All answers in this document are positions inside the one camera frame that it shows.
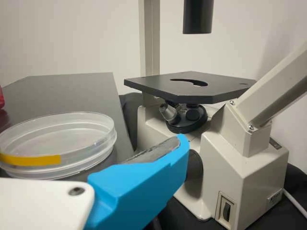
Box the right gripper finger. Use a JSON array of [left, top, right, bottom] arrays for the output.
[[80, 134, 190, 230]]

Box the petri dish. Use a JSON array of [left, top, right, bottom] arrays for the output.
[[0, 110, 118, 181]]

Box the cream microscope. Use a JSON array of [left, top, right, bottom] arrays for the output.
[[124, 0, 307, 222]]

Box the black platform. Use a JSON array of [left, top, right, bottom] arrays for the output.
[[0, 71, 136, 184]]

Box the red liquid bottle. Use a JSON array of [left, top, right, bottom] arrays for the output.
[[0, 85, 6, 111]]

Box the white cable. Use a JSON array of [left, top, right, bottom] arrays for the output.
[[282, 188, 307, 217]]

